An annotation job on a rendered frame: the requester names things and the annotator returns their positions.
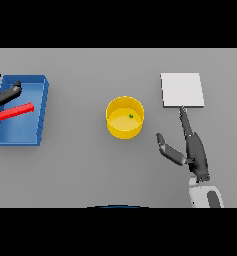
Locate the blue tray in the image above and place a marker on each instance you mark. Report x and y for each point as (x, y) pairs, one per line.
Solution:
(20, 110)

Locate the yellow bowl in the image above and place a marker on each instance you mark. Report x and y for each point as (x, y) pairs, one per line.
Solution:
(125, 117)

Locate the pale square measuring scale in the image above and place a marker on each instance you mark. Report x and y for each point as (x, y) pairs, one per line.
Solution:
(182, 89)

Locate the red beaker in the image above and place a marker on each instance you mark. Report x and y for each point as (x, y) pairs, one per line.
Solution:
(12, 112)

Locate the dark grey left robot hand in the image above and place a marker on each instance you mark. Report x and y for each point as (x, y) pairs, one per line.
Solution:
(6, 94)

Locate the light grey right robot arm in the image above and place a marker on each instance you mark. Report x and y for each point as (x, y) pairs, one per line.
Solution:
(205, 195)

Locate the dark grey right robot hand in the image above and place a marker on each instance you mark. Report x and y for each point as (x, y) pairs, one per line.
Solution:
(196, 150)

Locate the green nut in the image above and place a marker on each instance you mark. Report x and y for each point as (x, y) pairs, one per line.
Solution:
(131, 116)

